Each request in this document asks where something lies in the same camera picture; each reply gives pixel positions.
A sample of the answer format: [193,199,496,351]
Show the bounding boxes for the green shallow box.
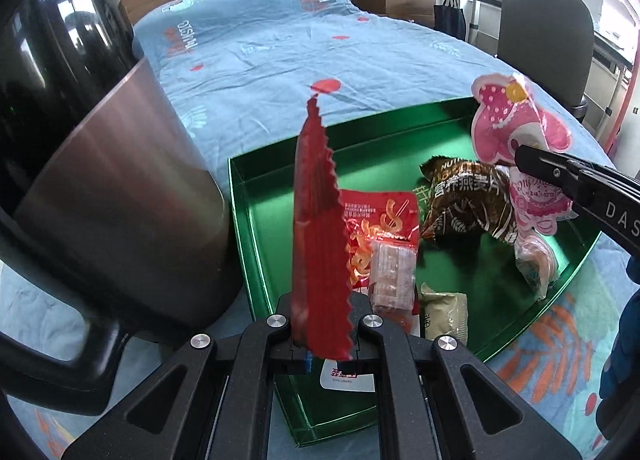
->
[227,97,603,448]

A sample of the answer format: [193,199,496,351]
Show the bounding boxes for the grey office chair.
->
[495,0,596,136]

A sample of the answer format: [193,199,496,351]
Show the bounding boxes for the pink hoop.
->
[602,67,636,158]

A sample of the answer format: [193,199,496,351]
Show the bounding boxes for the small red packet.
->
[292,95,353,361]

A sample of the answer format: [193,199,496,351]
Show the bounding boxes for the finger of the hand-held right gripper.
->
[515,144,602,214]

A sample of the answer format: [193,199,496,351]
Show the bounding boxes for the long red and white packet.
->
[320,190,421,391]

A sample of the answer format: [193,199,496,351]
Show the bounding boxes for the pink cartoon snack packet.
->
[470,72,576,236]

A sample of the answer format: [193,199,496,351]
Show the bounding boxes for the brown patterned snack packet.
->
[419,155,521,243]

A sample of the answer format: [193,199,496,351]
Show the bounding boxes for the small clear snack packet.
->
[515,232,561,301]

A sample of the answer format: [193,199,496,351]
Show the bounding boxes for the small beige snack packet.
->
[417,282,471,346]

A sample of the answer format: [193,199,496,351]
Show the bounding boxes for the black copper kettle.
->
[0,0,243,416]

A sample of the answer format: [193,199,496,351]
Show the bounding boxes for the blue printed bed sheet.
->
[0,0,640,460]

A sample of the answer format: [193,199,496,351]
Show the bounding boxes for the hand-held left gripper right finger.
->
[350,292,582,460]

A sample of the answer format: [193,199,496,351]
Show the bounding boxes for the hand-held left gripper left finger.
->
[62,292,307,460]

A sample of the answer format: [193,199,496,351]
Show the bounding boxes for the dark hanging bag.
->
[432,0,468,38]

